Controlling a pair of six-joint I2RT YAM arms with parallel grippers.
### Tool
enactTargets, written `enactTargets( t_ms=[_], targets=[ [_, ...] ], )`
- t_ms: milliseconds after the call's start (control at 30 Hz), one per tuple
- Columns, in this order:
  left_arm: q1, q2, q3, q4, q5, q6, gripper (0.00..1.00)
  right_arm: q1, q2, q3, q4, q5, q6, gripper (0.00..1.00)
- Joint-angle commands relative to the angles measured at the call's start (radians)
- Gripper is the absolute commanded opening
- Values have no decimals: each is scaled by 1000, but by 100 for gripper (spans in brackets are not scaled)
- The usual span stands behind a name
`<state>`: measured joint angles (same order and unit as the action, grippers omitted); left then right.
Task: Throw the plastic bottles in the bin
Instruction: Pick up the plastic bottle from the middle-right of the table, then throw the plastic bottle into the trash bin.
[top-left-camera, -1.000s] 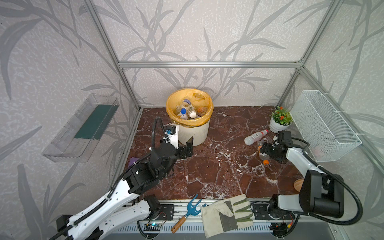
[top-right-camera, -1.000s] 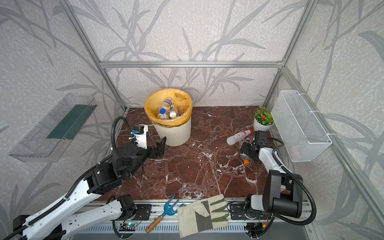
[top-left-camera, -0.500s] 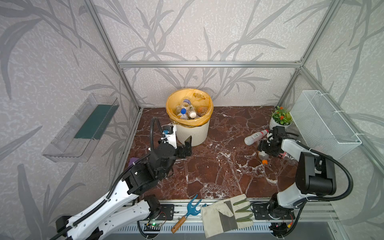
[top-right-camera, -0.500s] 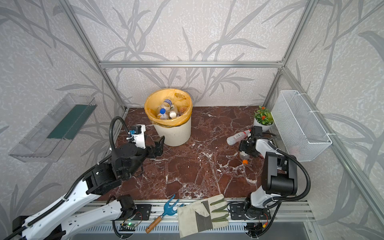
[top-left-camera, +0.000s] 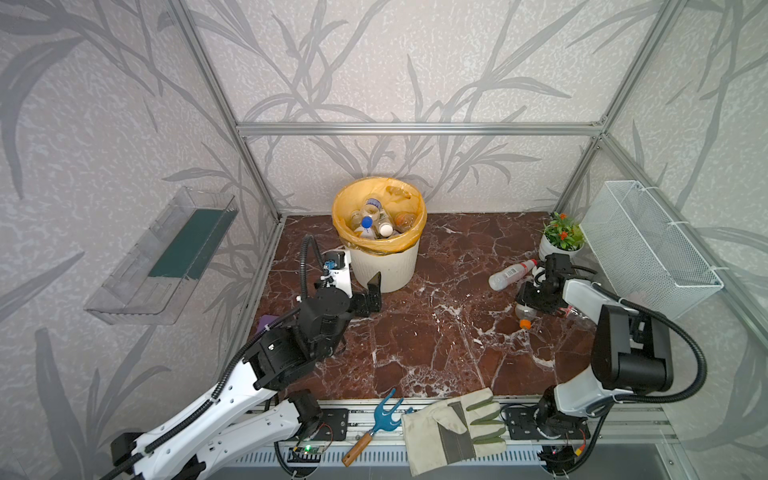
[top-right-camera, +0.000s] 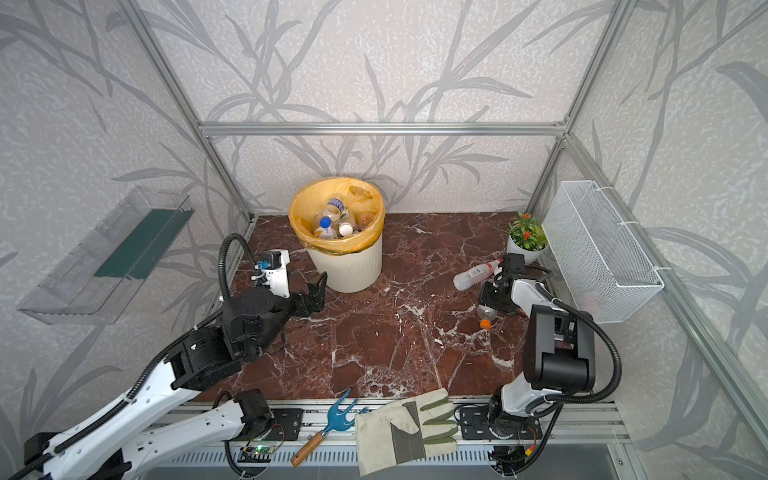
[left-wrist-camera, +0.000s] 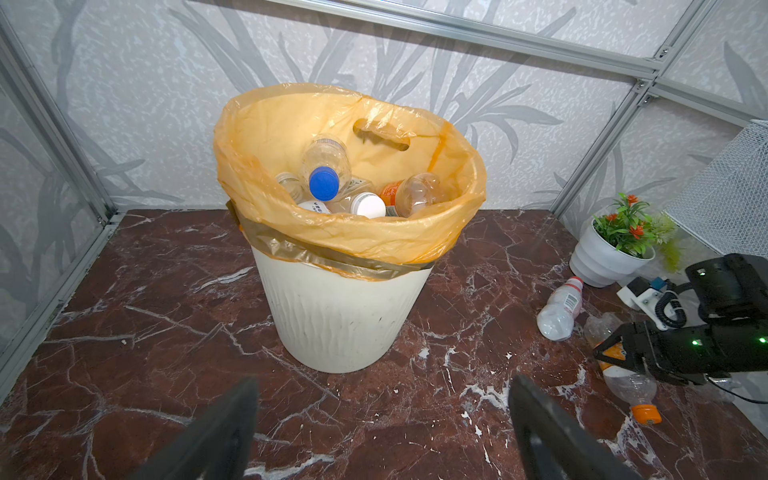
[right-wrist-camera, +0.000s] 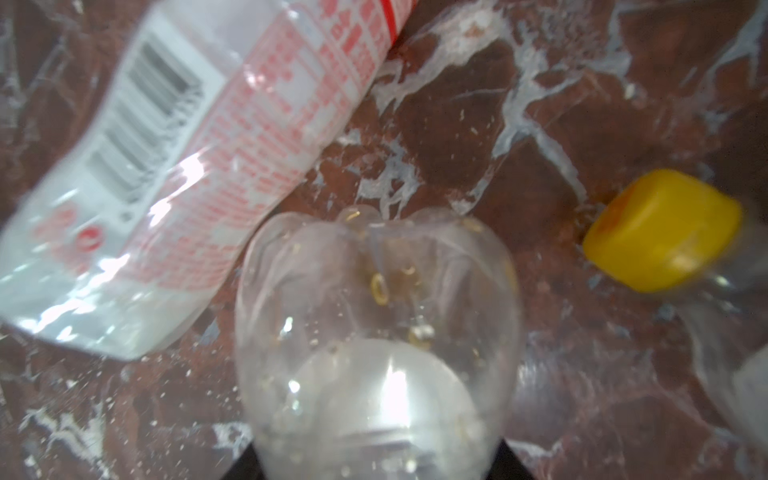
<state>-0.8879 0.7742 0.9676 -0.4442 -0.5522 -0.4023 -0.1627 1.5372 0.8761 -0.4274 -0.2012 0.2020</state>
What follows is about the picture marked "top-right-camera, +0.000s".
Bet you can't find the red cap white bottle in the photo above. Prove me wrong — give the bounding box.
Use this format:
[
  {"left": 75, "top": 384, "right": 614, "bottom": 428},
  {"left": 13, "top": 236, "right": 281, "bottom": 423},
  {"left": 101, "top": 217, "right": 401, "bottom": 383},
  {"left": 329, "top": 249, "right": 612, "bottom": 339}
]
[{"left": 453, "top": 259, "right": 501, "bottom": 291}]

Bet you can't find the blue cap pepsi bottle front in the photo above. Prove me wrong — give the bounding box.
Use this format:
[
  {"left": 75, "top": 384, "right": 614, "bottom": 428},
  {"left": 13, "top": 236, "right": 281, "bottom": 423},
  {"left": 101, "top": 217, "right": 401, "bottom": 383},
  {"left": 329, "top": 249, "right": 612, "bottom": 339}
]
[{"left": 314, "top": 216, "right": 338, "bottom": 240}]

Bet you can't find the blue pepsi label bottle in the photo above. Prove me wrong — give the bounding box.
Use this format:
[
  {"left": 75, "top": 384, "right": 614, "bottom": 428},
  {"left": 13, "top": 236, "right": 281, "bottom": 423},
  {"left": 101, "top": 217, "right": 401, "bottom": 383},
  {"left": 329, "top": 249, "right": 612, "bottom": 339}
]
[{"left": 322, "top": 197, "right": 347, "bottom": 222}]

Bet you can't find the lime label clear bottle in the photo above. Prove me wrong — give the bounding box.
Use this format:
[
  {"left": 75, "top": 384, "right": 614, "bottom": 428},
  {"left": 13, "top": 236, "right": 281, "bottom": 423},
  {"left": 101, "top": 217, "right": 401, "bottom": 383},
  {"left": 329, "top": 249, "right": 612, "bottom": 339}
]
[{"left": 338, "top": 217, "right": 359, "bottom": 238}]

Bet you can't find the orange cap small bottle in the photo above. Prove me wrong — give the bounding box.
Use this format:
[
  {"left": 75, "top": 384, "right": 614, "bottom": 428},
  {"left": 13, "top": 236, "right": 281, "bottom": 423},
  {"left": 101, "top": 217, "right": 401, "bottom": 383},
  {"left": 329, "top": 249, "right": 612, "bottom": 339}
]
[{"left": 356, "top": 212, "right": 376, "bottom": 231}]

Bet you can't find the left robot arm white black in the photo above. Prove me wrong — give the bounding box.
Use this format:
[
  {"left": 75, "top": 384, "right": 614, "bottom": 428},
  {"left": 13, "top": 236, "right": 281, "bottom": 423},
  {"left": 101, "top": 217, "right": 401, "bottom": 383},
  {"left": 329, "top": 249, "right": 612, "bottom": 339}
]
[{"left": 13, "top": 233, "right": 328, "bottom": 479}]

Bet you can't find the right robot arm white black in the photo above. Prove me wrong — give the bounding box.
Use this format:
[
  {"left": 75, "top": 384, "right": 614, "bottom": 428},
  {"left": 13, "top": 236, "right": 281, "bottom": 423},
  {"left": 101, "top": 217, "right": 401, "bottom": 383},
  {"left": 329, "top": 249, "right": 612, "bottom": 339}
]
[{"left": 478, "top": 254, "right": 623, "bottom": 438}]

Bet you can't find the white plastic trash bin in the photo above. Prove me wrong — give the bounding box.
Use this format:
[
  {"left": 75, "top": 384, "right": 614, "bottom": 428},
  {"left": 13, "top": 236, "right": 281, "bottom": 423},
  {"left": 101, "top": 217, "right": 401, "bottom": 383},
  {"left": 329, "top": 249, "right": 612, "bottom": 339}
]
[{"left": 307, "top": 237, "right": 383, "bottom": 293}]

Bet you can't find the yellow bin liner bag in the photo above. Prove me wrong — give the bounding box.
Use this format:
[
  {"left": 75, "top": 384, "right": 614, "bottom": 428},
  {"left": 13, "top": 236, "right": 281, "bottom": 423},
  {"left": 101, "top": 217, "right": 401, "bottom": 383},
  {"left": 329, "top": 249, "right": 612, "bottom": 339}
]
[{"left": 289, "top": 177, "right": 386, "bottom": 255}]

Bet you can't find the potted plant white pot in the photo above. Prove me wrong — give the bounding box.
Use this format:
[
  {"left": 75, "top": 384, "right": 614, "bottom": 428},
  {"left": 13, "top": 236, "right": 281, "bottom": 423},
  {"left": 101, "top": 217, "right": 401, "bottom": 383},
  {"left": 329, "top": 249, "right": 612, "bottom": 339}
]
[{"left": 506, "top": 212, "right": 549, "bottom": 265}]

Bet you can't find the blue garden hand fork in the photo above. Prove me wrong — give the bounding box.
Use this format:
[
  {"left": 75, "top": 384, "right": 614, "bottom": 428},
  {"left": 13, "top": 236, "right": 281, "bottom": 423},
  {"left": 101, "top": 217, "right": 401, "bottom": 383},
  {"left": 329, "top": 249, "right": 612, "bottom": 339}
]
[{"left": 290, "top": 388, "right": 358, "bottom": 467}]

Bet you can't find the green circuit board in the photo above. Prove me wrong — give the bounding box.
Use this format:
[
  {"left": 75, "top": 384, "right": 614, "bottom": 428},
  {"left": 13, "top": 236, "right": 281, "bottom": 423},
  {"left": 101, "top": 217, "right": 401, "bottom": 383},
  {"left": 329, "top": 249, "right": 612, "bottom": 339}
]
[{"left": 239, "top": 443, "right": 281, "bottom": 463}]

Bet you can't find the beige green work glove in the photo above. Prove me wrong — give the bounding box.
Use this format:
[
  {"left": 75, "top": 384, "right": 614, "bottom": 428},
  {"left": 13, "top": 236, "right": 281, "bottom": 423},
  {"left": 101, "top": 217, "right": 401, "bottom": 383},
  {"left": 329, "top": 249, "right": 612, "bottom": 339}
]
[{"left": 355, "top": 388, "right": 459, "bottom": 476}]

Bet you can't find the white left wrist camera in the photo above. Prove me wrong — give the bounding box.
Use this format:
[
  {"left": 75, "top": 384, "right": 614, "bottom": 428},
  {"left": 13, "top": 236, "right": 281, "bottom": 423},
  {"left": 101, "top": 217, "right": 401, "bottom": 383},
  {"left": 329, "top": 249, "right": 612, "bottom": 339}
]
[{"left": 251, "top": 249, "right": 290, "bottom": 298}]

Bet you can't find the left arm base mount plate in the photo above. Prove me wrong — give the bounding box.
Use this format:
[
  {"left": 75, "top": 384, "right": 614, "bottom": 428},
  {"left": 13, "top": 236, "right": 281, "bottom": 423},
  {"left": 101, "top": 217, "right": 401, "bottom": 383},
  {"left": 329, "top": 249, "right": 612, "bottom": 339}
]
[{"left": 258, "top": 408, "right": 304, "bottom": 442}]

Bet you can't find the white wire mesh basket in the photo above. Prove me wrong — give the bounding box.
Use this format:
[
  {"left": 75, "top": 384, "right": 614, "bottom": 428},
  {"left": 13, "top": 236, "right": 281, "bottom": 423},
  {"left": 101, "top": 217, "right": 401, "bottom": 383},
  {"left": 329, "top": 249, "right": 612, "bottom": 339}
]
[{"left": 543, "top": 180, "right": 664, "bottom": 324}]

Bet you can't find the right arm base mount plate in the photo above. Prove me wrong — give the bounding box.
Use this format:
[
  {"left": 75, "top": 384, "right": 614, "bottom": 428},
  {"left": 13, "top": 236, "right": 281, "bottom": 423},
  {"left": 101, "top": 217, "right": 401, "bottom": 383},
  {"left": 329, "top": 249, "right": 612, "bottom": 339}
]
[{"left": 457, "top": 404, "right": 543, "bottom": 441}]

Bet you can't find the clear acrylic wall shelf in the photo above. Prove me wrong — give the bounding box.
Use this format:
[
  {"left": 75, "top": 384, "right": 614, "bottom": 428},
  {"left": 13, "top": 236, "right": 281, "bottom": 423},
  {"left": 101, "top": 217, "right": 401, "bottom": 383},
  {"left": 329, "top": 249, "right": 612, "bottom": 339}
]
[{"left": 17, "top": 187, "right": 194, "bottom": 326}]

